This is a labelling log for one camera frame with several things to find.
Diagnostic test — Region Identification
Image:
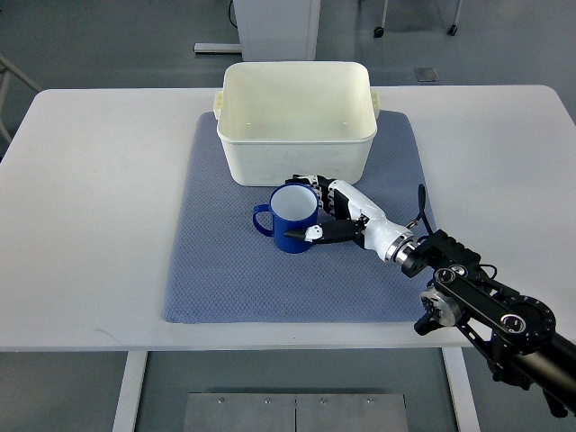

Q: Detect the left chair caster leg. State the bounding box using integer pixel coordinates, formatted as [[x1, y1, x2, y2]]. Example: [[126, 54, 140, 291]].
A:
[[373, 0, 389, 39]]

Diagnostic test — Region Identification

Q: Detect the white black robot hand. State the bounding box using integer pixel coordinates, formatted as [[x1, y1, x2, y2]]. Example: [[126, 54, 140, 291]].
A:
[[285, 175, 418, 264]]

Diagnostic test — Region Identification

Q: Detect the white table leg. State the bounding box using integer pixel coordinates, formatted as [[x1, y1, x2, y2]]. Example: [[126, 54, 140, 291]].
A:
[[112, 351, 148, 432], [442, 347, 481, 432]]

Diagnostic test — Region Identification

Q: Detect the grey floor socket plate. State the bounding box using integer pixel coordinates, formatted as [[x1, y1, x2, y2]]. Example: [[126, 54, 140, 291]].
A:
[[414, 67, 439, 83]]

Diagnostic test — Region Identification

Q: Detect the grey frame at left edge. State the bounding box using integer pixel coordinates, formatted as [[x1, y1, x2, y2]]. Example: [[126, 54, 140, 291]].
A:
[[1, 55, 43, 144]]

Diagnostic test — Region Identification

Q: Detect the left white table leg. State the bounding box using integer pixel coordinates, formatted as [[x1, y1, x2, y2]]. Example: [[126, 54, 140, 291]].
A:
[[112, 351, 148, 432]]

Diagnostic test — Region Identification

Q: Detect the blue-grey textured mat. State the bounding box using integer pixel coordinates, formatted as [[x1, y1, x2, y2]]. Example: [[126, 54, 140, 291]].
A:
[[162, 112, 432, 324]]

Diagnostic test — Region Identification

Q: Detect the right chair caster leg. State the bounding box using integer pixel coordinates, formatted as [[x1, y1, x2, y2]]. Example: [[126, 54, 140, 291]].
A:
[[447, 0, 463, 36]]

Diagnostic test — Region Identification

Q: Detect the chair caster leg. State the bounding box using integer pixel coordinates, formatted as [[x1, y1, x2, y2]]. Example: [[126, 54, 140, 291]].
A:
[[447, 0, 463, 36], [373, 0, 389, 39]]

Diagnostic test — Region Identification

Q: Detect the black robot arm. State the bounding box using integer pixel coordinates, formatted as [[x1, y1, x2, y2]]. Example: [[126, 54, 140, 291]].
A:
[[395, 229, 575, 418]]

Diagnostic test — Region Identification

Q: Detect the right white table leg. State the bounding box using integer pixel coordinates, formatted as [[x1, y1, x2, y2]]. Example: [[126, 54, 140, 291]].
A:
[[442, 347, 481, 432]]

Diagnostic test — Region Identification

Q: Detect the metal floor plate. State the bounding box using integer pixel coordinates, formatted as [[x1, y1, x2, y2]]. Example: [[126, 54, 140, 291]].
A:
[[183, 392, 409, 431]]

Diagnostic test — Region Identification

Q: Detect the cream plastic box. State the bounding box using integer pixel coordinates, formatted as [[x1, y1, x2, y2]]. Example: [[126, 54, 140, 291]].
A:
[[213, 61, 380, 186]]

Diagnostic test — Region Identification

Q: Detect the white cabinet base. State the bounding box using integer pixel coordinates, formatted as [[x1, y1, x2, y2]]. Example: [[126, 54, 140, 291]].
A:
[[193, 0, 322, 62]]

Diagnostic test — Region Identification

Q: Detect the blue mug white inside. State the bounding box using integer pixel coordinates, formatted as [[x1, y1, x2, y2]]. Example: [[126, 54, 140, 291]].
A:
[[252, 183, 319, 254]]

